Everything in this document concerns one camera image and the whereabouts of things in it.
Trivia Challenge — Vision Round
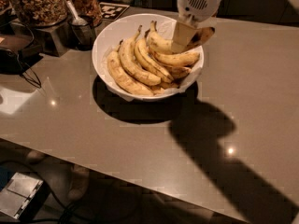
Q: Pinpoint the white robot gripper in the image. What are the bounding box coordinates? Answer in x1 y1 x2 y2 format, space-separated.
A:
171 0 221 53

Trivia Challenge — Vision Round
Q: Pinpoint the spotted banana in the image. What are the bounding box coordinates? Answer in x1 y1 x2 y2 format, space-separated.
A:
146 21 215 54

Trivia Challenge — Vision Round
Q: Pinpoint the white paper bowl liner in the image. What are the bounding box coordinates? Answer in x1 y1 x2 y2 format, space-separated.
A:
92 14 204 102

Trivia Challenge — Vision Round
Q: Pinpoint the lower hidden banana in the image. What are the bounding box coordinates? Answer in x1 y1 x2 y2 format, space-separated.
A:
149 49 200 67

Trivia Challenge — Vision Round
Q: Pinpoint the middle yellow banana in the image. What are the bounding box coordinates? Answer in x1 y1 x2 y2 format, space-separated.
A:
134 37 174 83

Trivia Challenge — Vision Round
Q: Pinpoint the yellow banana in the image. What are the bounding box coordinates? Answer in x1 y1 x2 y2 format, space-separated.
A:
107 45 153 96
134 37 174 83
119 26 161 86

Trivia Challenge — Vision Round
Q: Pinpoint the leftmost yellow banana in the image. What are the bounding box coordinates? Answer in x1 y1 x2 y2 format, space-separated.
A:
107 45 153 96

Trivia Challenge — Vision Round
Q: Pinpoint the white bowl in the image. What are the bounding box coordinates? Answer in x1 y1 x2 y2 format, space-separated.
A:
92 13 205 102

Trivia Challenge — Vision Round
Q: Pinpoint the black white marker tag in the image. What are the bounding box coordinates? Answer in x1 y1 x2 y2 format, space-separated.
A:
99 2 130 21

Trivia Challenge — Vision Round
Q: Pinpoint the black cup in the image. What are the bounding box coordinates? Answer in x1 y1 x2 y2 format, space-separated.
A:
68 16 96 50

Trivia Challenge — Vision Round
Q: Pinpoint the small glass granola jar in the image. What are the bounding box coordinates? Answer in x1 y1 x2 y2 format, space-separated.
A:
72 0 102 27

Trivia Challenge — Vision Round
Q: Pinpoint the white plastic spoon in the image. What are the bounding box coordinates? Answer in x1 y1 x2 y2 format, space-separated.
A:
65 0 87 26

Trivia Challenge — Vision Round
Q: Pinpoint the metal jar stand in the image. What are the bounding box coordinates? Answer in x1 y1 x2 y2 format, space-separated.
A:
33 21 72 57

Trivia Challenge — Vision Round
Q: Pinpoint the large glass nut jar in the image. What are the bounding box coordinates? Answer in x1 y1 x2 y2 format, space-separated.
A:
10 0 67 27

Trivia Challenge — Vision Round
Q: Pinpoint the grey metal box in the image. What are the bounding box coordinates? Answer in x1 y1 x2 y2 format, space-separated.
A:
0 172 44 221

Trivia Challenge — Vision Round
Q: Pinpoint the black device with cable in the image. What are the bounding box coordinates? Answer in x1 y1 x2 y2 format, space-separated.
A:
0 21 43 89

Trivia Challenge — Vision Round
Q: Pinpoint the black floor cable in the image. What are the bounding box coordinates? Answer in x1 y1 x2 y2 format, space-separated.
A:
0 161 141 224

